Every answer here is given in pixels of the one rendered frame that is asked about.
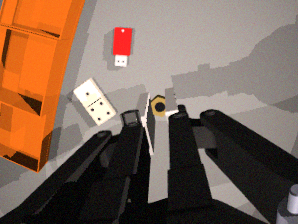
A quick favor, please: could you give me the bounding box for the yellow hex nut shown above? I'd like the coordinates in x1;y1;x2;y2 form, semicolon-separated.
151;95;166;117

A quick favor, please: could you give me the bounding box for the white domino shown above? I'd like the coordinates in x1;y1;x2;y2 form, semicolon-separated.
73;78;116;125

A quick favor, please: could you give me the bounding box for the red usb stick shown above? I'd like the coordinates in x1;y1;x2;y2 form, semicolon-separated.
113;27;132;66

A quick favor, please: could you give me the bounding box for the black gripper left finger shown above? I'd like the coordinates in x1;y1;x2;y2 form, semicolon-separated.
0;92;155;224

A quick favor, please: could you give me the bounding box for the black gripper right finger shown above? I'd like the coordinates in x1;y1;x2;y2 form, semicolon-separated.
165;87;298;224

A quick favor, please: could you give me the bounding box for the orange rack of bins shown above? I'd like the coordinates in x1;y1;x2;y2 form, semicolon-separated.
0;0;85;173

